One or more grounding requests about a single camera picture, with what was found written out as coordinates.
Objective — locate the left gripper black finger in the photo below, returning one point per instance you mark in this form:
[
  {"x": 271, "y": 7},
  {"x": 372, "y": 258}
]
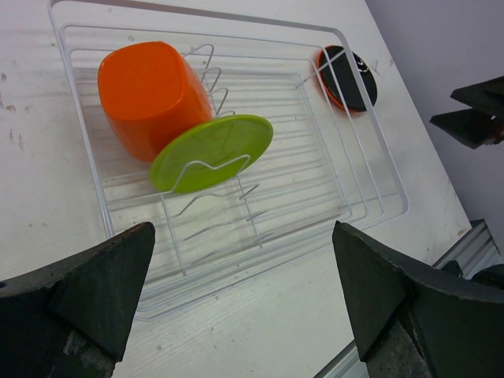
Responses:
[{"x": 413, "y": 311}]

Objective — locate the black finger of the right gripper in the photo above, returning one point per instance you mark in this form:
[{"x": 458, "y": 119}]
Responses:
[
  {"x": 471, "y": 127},
  {"x": 486, "y": 96}
]

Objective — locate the black plastic plate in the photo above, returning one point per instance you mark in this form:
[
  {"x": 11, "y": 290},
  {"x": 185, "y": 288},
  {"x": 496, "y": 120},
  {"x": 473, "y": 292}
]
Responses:
[{"x": 368, "y": 79}]

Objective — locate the orange plastic plate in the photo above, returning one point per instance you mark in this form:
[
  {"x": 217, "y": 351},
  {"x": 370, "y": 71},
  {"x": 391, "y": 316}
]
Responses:
[{"x": 337, "y": 78}]

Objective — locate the green plastic plate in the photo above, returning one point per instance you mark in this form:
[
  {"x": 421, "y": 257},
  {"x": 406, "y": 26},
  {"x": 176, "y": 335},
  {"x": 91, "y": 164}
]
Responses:
[{"x": 210, "y": 153}]

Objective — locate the orange plastic cup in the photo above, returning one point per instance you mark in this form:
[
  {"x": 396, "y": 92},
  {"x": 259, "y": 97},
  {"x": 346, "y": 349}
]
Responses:
[{"x": 150, "y": 95}]

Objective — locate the black left finger, left gripper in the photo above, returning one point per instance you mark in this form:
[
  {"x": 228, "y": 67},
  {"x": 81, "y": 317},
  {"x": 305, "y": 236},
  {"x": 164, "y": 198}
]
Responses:
[{"x": 72, "y": 318}]

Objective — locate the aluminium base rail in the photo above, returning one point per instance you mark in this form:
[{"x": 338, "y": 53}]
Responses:
[{"x": 433, "y": 299}]

